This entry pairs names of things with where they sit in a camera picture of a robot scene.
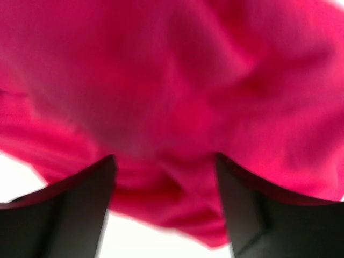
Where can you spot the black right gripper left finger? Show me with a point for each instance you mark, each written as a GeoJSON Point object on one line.
{"type": "Point", "coordinates": [64, 219]}

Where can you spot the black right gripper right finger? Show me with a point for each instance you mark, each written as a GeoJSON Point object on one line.
{"type": "Point", "coordinates": [265, 220]}

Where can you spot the red t shirt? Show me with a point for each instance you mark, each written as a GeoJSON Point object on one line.
{"type": "Point", "coordinates": [165, 86]}

